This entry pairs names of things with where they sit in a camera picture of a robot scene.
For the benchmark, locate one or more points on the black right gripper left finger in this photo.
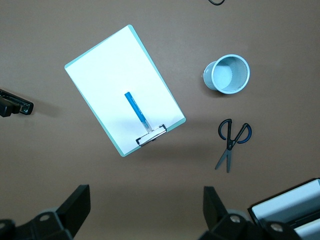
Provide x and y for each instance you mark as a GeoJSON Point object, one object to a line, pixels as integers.
{"type": "Point", "coordinates": [75, 207]}

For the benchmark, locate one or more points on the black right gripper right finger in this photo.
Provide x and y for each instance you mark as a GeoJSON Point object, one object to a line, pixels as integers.
{"type": "Point", "coordinates": [215, 212]}

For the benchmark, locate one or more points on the blue marker with white cap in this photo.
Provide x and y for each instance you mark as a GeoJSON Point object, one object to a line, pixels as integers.
{"type": "Point", "coordinates": [133, 103]}

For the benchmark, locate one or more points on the black and blue scissors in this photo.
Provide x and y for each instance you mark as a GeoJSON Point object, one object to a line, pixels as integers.
{"type": "Point", "coordinates": [229, 145]}

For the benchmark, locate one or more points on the teal clipboard with black clip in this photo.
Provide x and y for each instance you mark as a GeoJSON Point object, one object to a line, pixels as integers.
{"type": "Point", "coordinates": [124, 153]}

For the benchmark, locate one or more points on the black stacked paper tray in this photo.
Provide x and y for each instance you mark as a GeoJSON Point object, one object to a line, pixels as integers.
{"type": "Point", "coordinates": [287, 197]}

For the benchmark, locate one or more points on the black stapler with red tip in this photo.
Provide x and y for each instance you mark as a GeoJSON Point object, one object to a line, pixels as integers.
{"type": "Point", "coordinates": [15, 102]}

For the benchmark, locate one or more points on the light blue mesh pen cup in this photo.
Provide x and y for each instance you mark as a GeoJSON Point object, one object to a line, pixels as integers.
{"type": "Point", "coordinates": [226, 75]}

